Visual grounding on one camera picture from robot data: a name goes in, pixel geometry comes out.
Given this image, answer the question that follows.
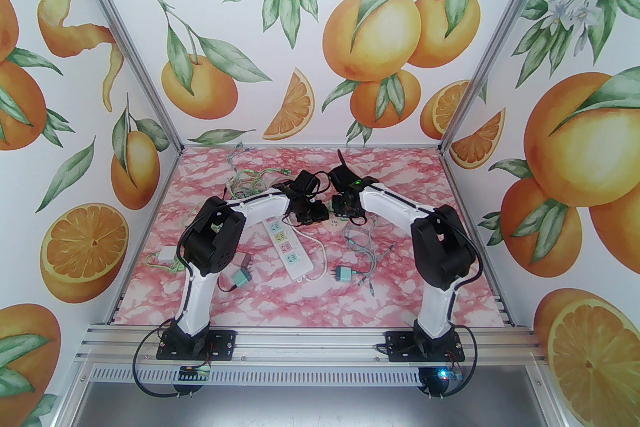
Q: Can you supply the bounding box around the aluminium frame rail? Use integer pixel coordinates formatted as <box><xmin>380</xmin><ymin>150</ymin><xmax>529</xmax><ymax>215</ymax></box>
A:
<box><xmin>75</xmin><ymin>322</ymin><xmax>548</xmax><ymax>368</ymax></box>

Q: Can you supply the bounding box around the black right base cable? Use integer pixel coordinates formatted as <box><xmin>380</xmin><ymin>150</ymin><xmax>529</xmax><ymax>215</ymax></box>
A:
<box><xmin>420</xmin><ymin>325</ymin><xmax>481</xmax><ymax>401</ymax></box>

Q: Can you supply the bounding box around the black left mount plate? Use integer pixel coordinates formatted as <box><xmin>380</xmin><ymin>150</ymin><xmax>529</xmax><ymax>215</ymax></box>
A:
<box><xmin>156</xmin><ymin>330</ymin><xmax>237</xmax><ymax>361</ymax></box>

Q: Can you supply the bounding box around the white power strip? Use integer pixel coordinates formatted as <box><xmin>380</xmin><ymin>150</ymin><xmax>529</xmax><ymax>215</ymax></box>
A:
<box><xmin>261</xmin><ymin>216</ymin><xmax>317</xmax><ymax>281</ymax></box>

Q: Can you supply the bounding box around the white power strip cord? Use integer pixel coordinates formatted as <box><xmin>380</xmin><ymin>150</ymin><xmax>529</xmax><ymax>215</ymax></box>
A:
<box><xmin>289</xmin><ymin>224</ymin><xmax>337</xmax><ymax>283</ymax></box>

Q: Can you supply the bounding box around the aluminium frame post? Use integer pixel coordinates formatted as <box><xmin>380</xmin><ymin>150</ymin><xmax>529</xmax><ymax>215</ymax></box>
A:
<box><xmin>62</xmin><ymin>0</ymin><xmax>185</xmax><ymax>153</ymax></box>
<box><xmin>438</xmin><ymin>0</ymin><xmax>577</xmax><ymax>155</ymax></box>

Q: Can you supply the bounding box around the black mount plate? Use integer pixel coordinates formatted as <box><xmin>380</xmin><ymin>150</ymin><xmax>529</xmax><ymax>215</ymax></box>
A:
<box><xmin>156</xmin><ymin>330</ymin><xmax>237</xmax><ymax>361</ymax></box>
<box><xmin>386</xmin><ymin>331</ymin><xmax>467</xmax><ymax>363</ymax></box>

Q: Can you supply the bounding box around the perforated metal cable tray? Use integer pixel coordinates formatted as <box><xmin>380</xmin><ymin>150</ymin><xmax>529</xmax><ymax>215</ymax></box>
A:
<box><xmin>89</xmin><ymin>366</ymin><xmax>426</xmax><ymax>386</ymax></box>

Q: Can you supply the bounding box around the grey cable with plugs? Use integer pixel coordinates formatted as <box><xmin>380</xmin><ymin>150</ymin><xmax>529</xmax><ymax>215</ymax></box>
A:
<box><xmin>344</xmin><ymin>220</ymin><xmax>401</xmax><ymax>299</ymax></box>

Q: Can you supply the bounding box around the black base cable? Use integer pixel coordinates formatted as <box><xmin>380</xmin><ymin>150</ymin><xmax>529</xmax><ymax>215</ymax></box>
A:
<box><xmin>420</xmin><ymin>325</ymin><xmax>481</xmax><ymax>401</ymax></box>
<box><xmin>131</xmin><ymin>326</ymin><xmax>213</xmax><ymax>401</ymax></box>

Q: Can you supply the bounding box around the black right mount plate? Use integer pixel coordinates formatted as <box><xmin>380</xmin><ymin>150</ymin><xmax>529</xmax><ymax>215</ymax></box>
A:
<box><xmin>386</xmin><ymin>331</ymin><xmax>467</xmax><ymax>363</ymax></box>

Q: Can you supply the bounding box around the grey metal shelf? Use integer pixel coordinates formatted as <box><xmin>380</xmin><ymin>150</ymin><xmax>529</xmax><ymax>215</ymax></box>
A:
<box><xmin>65</xmin><ymin>380</ymin><xmax>566</xmax><ymax>427</ymax></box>

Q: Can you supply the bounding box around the black left base cable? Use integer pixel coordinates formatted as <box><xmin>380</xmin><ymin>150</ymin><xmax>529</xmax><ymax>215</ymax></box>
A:
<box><xmin>131</xmin><ymin>326</ymin><xmax>213</xmax><ymax>401</ymax></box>

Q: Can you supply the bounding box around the light green USB cable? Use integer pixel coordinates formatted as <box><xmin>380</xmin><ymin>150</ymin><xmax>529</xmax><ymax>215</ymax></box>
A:
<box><xmin>224</xmin><ymin>142</ymin><xmax>295</xmax><ymax>201</ymax></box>
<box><xmin>141</xmin><ymin>249</ymin><xmax>190</xmax><ymax>275</ymax></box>

